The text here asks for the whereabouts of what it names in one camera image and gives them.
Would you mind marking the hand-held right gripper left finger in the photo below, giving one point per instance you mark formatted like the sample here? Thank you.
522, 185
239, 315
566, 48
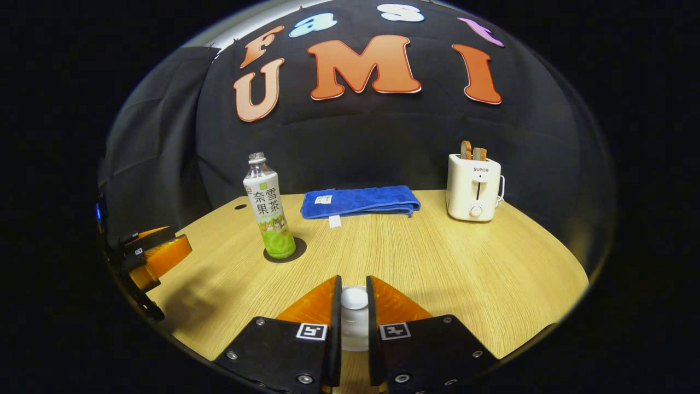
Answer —
334, 339

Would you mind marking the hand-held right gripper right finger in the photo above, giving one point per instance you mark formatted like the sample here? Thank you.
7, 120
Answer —
373, 339

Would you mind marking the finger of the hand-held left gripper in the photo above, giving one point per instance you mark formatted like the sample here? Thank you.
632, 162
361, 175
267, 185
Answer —
147, 241
164, 256

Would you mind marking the dark round coaster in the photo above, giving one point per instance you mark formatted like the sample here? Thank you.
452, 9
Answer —
299, 249

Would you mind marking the clear water bottle green label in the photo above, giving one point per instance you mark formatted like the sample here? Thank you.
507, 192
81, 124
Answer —
268, 208

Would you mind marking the folded blue towel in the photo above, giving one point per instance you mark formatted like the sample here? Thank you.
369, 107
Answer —
361, 200

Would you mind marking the white toaster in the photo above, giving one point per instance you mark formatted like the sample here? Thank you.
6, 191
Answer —
473, 189

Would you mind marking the black backdrop cloth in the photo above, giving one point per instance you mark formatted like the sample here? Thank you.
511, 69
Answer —
383, 142

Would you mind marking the toast slice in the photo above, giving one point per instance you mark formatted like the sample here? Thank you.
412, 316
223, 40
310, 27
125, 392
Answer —
480, 154
466, 149

